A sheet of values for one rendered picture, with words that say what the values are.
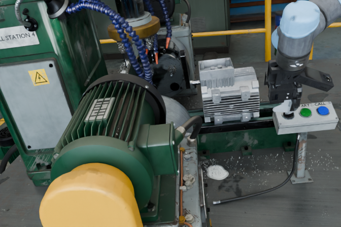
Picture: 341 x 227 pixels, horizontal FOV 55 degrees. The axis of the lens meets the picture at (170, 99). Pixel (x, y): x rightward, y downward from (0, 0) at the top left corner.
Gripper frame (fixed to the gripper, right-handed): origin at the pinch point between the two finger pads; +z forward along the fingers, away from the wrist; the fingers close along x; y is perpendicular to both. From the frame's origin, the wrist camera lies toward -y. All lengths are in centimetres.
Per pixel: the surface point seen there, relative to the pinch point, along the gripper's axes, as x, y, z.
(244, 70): -25.4, 8.3, 7.8
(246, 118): -11.1, 9.6, 17.7
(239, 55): -251, -30, 217
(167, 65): -44, 38, 18
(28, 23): -18, 70, -29
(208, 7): -287, 3, 164
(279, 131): 3.5, 2.8, 5.5
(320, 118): 2.4, -8.7, 2.4
